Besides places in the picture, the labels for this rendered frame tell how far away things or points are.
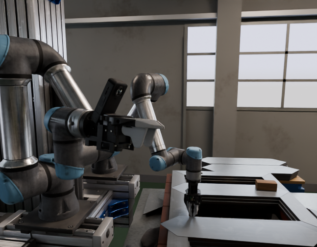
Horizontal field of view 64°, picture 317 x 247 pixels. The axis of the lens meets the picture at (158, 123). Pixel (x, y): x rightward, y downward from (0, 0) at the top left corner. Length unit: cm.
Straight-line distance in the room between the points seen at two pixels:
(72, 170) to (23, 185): 26
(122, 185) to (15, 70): 85
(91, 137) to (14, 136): 35
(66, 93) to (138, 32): 312
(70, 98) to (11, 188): 33
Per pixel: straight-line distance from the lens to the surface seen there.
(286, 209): 164
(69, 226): 102
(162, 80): 133
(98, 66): 406
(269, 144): 400
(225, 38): 363
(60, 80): 91
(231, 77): 360
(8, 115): 92
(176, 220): 135
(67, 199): 106
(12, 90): 91
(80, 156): 73
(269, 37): 391
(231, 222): 138
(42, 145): 122
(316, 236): 142
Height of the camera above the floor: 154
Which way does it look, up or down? 9 degrees down
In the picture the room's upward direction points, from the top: straight up
